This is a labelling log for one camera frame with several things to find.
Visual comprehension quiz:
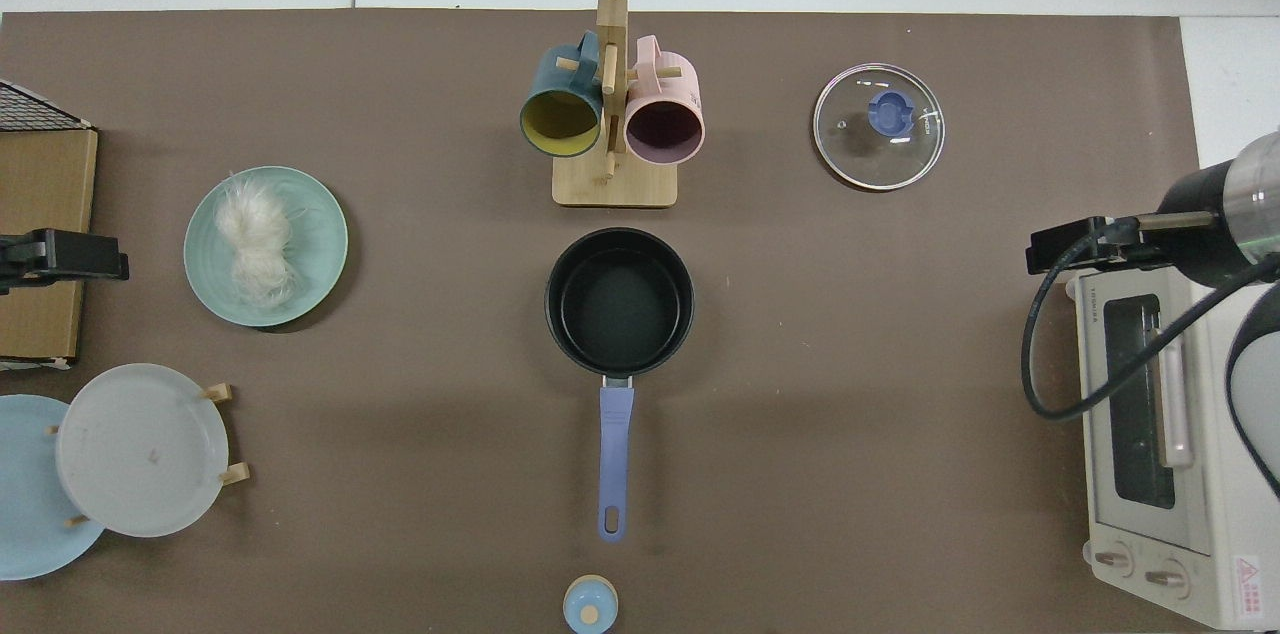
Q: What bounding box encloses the white vermicelli bundle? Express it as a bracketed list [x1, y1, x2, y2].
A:
[214, 172, 298, 308]

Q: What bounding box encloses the glass lid blue knob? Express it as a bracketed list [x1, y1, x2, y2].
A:
[812, 62, 947, 192]

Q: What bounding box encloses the grey white plate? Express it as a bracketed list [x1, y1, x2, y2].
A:
[55, 363, 231, 539]

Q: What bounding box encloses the pale green plate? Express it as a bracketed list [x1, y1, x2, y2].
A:
[183, 165, 350, 329]

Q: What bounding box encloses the light blue plate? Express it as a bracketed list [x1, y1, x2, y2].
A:
[0, 394, 106, 582]

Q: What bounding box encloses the wooden plate rack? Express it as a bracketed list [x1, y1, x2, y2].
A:
[45, 382, 251, 528]

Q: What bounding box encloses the pale toaster oven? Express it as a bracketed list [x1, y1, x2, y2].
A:
[1065, 264, 1280, 630]

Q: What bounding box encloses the brown table cloth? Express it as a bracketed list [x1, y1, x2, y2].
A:
[0, 9, 1209, 634]

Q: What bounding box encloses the dark teal mug yellow inside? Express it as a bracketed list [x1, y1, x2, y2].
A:
[518, 31, 605, 160]

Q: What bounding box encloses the wooden cup stand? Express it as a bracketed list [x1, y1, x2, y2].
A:
[552, 0, 681, 209]

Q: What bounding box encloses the pink mug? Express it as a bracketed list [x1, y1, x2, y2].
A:
[623, 35, 707, 166]

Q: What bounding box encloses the small blue round thing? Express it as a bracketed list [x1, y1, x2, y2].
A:
[562, 575, 620, 634]

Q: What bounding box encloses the wire basket wooden floor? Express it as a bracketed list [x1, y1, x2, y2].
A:
[0, 79, 100, 372]

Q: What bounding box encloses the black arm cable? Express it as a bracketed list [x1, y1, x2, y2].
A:
[1020, 214, 1280, 420]

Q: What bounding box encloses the black pot blue handle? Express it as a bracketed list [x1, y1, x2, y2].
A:
[544, 227, 696, 545]

